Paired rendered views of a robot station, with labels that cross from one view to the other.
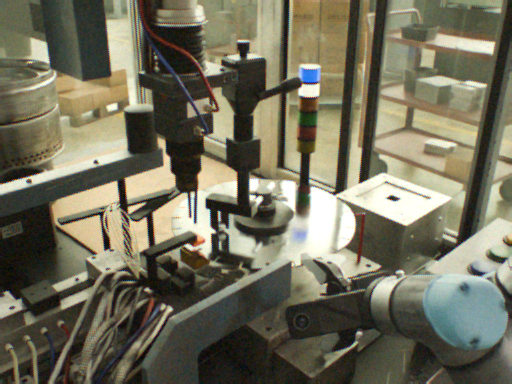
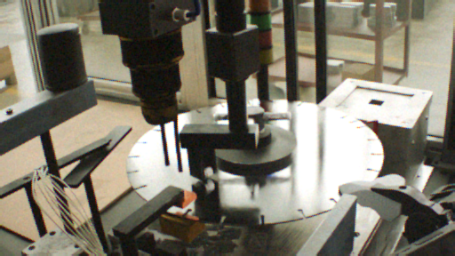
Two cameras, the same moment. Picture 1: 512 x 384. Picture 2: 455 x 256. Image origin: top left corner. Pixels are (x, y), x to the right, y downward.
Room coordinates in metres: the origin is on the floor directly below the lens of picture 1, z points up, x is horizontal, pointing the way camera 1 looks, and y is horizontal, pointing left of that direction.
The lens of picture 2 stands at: (0.30, 0.13, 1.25)
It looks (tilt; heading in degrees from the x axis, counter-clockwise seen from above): 25 degrees down; 348
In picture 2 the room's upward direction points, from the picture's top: 4 degrees counter-clockwise
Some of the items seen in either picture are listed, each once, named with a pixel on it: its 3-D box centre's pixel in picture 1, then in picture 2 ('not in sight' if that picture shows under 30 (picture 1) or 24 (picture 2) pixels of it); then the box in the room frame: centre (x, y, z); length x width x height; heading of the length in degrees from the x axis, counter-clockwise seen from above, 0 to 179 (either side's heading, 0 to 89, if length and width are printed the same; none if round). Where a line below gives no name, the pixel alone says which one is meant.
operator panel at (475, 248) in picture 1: (484, 287); not in sight; (0.84, -0.43, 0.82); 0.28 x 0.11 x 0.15; 134
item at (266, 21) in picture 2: (307, 116); (259, 20); (1.15, -0.11, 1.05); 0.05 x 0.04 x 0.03; 44
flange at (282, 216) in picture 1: (263, 211); (253, 140); (0.87, -0.01, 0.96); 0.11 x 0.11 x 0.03
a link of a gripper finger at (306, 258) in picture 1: (327, 261); (382, 188); (0.70, -0.11, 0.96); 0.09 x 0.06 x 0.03; 25
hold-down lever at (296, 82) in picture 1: (272, 86); not in sight; (0.80, -0.02, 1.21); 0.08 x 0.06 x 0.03; 134
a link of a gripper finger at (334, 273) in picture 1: (331, 278); (407, 209); (0.65, -0.11, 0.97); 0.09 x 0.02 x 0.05; 25
